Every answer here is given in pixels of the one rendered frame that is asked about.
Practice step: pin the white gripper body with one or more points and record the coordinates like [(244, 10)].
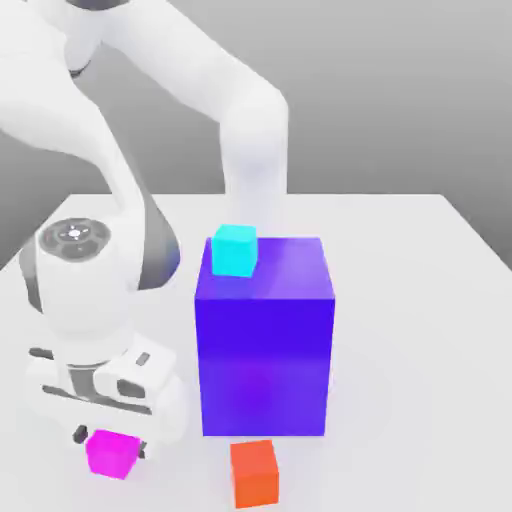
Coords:
[(100, 418)]

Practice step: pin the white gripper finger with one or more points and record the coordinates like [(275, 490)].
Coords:
[(81, 432), (142, 449)]

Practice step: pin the small magenta cube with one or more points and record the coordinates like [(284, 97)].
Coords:
[(110, 454)]

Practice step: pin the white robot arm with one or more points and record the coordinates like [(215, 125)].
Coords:
[(80, 288)]

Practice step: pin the small orange cube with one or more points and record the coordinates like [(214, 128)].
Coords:
[(254, 476)]

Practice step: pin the small cyan cube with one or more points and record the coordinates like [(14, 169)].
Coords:
[(234, 252)]

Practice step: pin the large purple box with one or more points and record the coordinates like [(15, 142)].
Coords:
[(264, 352)]

